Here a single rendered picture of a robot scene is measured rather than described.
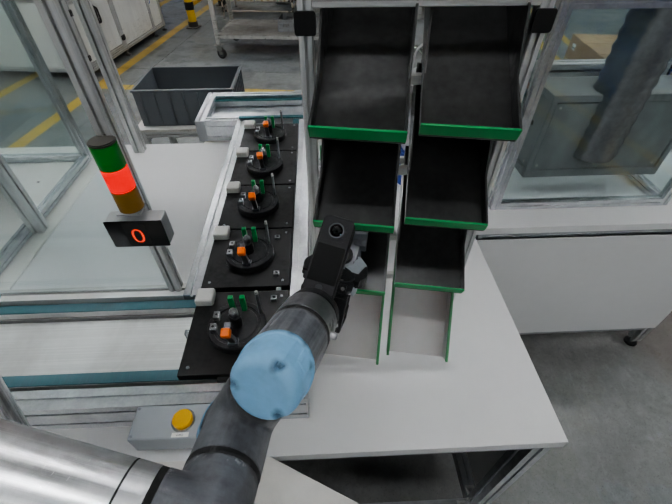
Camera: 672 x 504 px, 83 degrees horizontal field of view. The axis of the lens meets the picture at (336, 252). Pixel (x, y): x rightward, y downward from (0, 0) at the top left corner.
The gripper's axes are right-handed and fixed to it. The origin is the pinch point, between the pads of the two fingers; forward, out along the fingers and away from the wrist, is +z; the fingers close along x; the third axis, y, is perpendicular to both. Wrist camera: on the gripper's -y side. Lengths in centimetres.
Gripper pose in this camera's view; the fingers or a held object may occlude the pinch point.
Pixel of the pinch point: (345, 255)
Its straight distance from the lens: 67.7
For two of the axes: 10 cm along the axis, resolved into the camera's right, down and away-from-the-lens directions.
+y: -1.9, 9.2, 3.4
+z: 2.3, -3.0, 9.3
